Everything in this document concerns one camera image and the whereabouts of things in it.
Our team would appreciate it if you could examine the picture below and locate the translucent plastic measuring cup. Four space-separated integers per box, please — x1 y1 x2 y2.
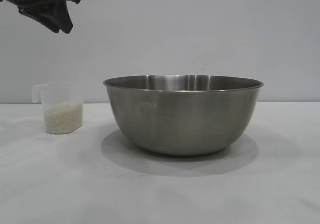
31 83 84 135

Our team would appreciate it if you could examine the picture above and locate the white uncooked rice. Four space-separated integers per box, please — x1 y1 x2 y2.
44 101 83 134

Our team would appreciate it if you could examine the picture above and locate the stainless steel mixing bowl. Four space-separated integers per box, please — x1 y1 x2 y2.
102 74 265 156

